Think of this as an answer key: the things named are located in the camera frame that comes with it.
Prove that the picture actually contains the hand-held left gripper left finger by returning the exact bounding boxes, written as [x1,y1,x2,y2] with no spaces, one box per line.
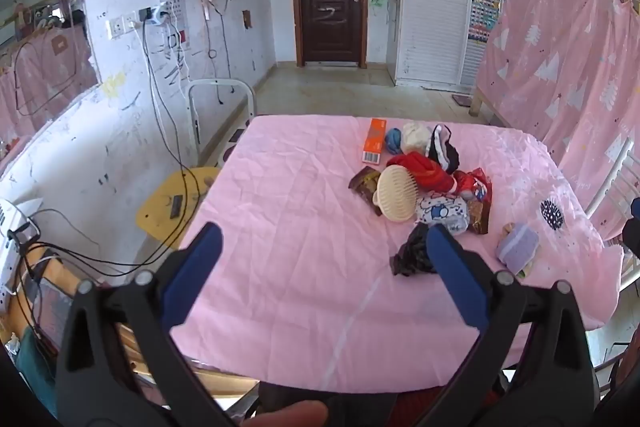
[55,222,236,427]

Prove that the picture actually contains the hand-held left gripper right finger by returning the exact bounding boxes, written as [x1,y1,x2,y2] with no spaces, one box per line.
[417,223,598,427]

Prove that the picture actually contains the dark brown shiny wrapper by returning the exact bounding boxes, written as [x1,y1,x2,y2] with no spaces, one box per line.
[466,197,493,236]

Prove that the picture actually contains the purple sock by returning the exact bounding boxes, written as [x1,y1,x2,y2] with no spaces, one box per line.
[496,222,541,278]

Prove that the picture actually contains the white cartoon printed cloth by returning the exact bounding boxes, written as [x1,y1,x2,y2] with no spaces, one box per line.
[414,192,471,235]

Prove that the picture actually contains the red snack wrapper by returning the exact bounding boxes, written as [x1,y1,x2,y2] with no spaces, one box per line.
[452,167,493,202]

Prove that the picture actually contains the red cloth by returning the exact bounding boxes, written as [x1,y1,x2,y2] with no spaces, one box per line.
[386,151,456,194]

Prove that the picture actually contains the black white pink garment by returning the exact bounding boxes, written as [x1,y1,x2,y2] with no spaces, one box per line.
[426,123,461,175]

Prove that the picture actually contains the orange cardboard box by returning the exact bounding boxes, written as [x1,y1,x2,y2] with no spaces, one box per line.
[362,118,388,165]

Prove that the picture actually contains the person's left hand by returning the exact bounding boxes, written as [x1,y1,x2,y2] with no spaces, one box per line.
[250,399,329,427]

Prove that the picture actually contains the yellow stool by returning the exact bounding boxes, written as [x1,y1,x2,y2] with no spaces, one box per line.
[136,167,223,253]

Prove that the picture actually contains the cream round hairbrush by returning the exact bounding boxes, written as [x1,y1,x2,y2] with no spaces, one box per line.
[376,164,421,224]

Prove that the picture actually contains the pink tablecloth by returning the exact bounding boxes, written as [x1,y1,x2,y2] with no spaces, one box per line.
[170,113,626,395]

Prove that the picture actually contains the brown snack wrapper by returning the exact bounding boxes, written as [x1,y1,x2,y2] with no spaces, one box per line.
[348,166,386,218]

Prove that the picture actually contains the cream cloth ball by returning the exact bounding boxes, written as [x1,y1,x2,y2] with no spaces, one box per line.
[401,121,433,155]

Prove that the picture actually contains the blue-grey roll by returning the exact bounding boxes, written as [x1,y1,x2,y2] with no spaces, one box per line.
[384,127,405,156]

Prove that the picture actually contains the white slatted chair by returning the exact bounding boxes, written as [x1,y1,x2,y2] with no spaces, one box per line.
[585,137,640,218]

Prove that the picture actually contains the white power strip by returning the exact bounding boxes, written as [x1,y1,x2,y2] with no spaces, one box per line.
[0,199,41,308]

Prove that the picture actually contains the teal cloth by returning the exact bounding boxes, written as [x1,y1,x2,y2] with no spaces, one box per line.
[15,332,56,413]

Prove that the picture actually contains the pink tree printed sheet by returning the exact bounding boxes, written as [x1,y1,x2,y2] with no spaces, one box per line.
[475,0,640,243]

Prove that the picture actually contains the plugged charger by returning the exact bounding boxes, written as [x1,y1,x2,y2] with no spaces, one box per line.
[139,4,173,28]

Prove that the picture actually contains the colourful grid poster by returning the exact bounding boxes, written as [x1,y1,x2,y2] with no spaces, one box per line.
[467,0,501,45]

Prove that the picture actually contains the black cable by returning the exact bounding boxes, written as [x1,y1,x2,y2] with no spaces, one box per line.
[142,22,201,253]

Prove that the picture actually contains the white wall socket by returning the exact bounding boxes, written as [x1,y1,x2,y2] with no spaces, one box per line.
[107,9,138,40]

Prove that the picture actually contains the wall mirror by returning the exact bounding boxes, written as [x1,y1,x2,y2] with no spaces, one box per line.
[0,0,101,148]

